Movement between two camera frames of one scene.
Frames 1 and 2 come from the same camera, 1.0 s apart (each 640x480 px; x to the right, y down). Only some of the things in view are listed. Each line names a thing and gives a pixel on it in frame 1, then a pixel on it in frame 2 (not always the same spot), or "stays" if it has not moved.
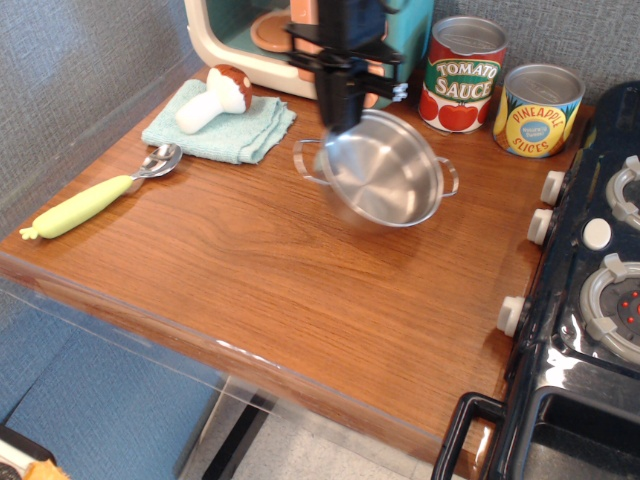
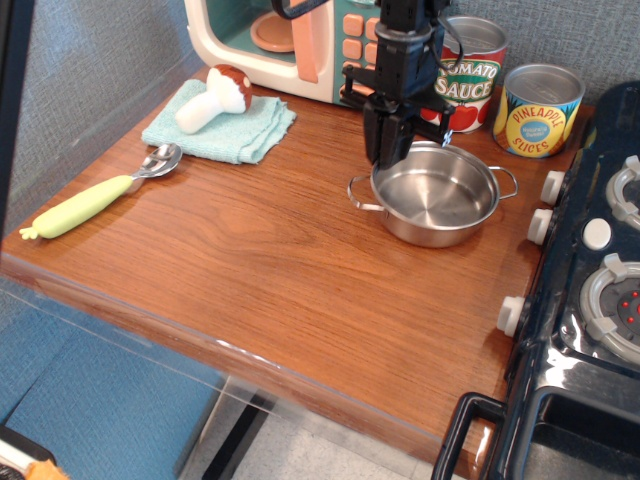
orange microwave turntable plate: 269,33 stays
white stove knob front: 510,314 stays
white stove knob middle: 539,226 stays
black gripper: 347,55 -> 409,71
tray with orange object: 23,458 stays
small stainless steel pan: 384,171 -> 434,195
